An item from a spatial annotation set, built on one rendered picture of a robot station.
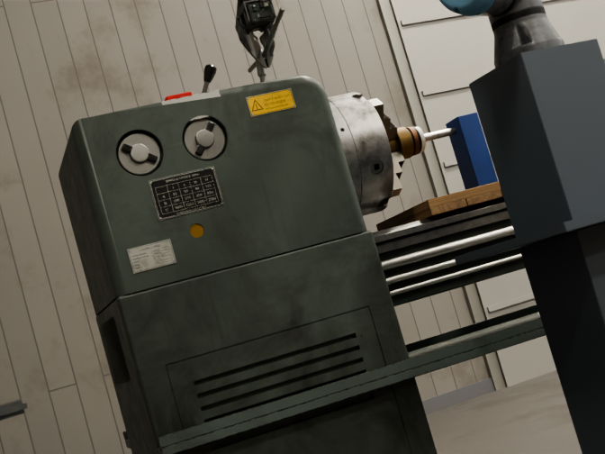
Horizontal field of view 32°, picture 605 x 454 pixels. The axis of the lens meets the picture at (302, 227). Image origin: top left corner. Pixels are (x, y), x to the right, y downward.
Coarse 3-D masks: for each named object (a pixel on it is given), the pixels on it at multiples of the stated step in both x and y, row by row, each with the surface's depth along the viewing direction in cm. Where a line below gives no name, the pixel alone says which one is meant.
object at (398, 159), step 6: (396, 156) 269; (402, 156) 270; (396, 162) 268; (402, 162) 270; (396, 168) 267; (396, 174) 267; (396, 180) 265; (396, 186) 264; (396, 192) 266; (384, 198) 263
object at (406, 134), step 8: (400, 128) 272; (408, 128) 273; (400, 136) 269; (408, 136) 270; (416, 136) 271; (392, 144) 270; (400, 144) 269; (408, 144) 270; (416, 144) 271; (392, 152) 270; (408, 152) 271; (416, 152) 273
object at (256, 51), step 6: (246, 36) 252; (252, 36) 251; (252, 42) 252; (258, 42) 248; (252, 48) 252; (258, 48) 249; (252, 54) 252; (258, 54) 251; (258, 60) 252; (264, 60) 253; (264, 66) 252
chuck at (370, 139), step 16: (336, 96) 264; (352, 96) 263; (352, 112) 257; (368, 112) 257; (352, 128) 254; (368, 128) 255; (368, 144) 254; (384, 144) 255; (368, 160) 254; (384, 160) 256; (368, 176) 255; (384, 176) 257; (368, 192) 257; (384, 192) 260; (368, 208) 263; (384, 208) 267
